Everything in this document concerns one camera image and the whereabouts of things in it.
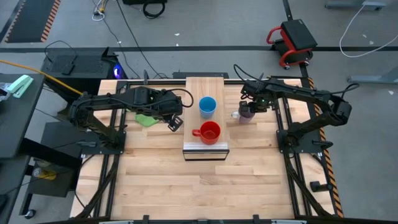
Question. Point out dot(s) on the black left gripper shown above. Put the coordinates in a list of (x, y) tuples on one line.
[(169, 104)]

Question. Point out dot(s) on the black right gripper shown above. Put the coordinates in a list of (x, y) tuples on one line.
[(259, 104)]

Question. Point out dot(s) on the blue cup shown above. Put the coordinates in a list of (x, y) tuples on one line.
[(207, 105)]

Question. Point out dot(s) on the red mug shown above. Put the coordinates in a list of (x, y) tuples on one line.
[(211, 133)]

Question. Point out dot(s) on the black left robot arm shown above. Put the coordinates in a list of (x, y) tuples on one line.
[(102, 101)]

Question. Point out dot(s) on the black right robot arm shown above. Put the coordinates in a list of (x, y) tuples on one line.
[(298, 90)]

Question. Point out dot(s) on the green cloth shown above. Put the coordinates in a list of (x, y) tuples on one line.
[(145, 120)]

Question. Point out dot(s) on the black power strip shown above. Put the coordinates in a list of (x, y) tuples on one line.
[(180, 75)]

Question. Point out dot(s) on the red and black rolling stool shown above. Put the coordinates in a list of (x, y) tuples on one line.
[(298, 34)]

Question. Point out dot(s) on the black computer tower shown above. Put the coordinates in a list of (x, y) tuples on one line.
[(84, 67)]

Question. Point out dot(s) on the orange black hazard strip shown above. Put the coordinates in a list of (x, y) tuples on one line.
[(334, 186)]

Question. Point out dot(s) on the small black box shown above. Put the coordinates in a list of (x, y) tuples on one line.
[(67, 66)]

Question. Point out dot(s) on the black equipment box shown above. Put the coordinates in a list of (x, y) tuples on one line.
[(144, 1)]

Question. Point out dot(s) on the grey table leg base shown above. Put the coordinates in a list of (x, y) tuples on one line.
[(373, 79), (373, 3)]

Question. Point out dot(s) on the black equipment cart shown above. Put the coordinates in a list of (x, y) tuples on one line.
[(56, 189)]

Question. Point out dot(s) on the yellow item on cart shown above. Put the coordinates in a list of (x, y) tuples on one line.
[(48, 175)]

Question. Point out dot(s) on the mint green stapler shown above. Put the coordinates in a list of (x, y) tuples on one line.
[(20, 85)]

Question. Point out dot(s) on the black side desk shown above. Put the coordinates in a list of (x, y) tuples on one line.
[(15, 124)]

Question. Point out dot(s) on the black mat with striped edge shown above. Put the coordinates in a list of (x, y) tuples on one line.
[(31, 18)]

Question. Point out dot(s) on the black metal table frame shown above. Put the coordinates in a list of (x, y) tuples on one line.
[(155, 82)]

